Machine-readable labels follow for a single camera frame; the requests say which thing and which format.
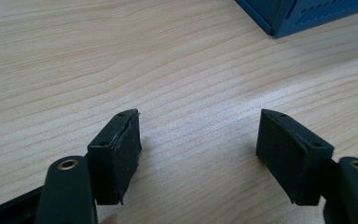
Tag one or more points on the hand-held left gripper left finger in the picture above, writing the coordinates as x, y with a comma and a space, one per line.
115, 161

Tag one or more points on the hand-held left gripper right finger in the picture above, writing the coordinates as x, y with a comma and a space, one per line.
292, 158

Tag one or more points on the blue plastic file rack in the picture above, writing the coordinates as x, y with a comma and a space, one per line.
304, 15

